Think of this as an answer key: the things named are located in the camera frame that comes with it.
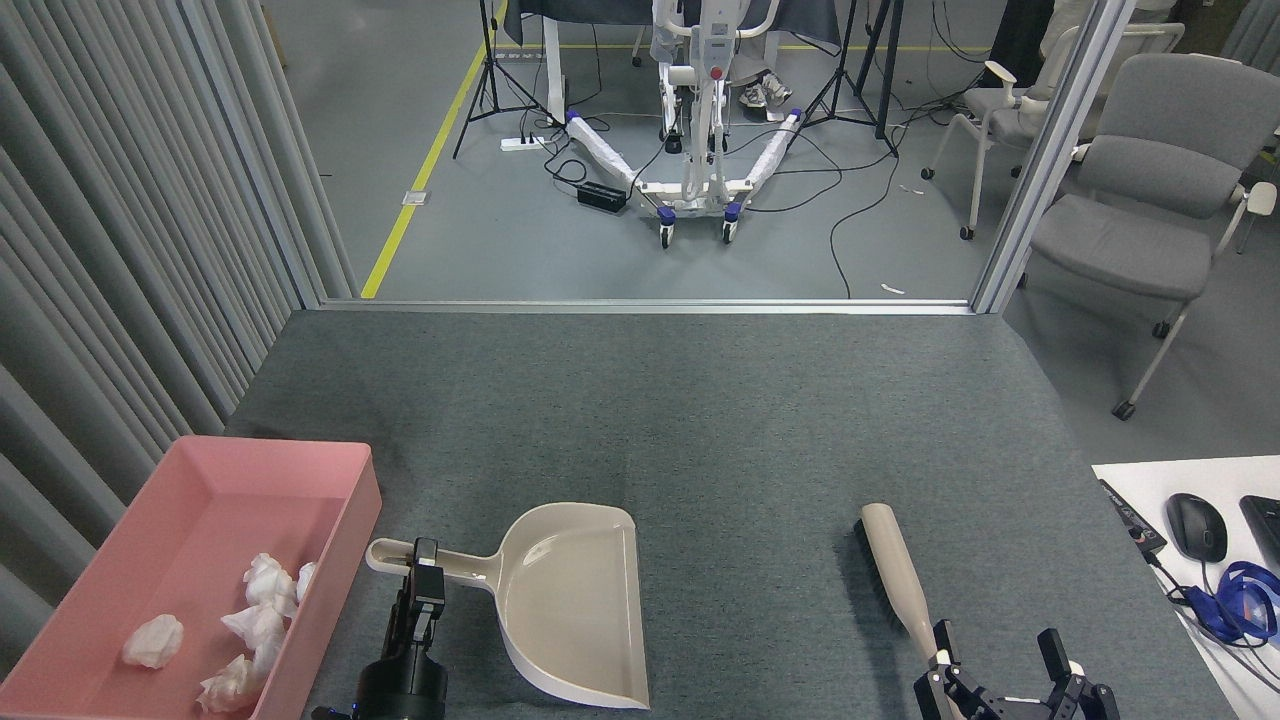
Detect pink plastic bin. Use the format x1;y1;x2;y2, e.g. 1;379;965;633
0;435;383;720

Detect white wheeled stand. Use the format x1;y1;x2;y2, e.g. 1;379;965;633
563;0;804;249

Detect large grey office chair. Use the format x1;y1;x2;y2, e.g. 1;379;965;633
1028;52;1279;421

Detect dark desk with white legs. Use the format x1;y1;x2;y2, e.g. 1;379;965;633
500;0;843;129

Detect black slim hub device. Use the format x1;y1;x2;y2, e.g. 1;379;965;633
1098;479;1168;557

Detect beige brush with black bristles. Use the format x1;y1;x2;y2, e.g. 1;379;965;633
853;503;951;671

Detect grey chair with white frame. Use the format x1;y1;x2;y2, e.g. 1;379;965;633
921;25;1186;241

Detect long black floor cable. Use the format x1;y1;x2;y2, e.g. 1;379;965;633
828;125;906;299

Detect black computer mouse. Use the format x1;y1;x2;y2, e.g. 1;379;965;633
1165;493;1229;563

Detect grey pleated curtain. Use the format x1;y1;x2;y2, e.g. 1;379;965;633
0;0;356;681

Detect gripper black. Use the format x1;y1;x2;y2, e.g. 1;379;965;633
312;537;450;720

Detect person's feet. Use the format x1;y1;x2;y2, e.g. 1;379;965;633
739;71;794;110

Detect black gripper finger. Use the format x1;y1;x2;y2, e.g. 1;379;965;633
1036;627;1122;720
913;619;988;720

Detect black tripod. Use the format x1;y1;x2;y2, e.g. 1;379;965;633
800;0;906;159
452;0;561;161

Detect black keyboard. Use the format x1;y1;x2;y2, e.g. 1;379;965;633
1239;495;1280;571

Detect coiled blue cable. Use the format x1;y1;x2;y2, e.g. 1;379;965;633
1180;562;1280;646

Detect person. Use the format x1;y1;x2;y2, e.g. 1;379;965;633
990;0;1101;91

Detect silver table edge rail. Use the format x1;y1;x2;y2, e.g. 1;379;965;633
320;298;976;317

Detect beige plastic dustpan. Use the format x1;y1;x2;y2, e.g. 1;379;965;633
365;502;651;711

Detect white side table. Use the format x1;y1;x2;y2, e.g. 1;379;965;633
1092;455;1280;720

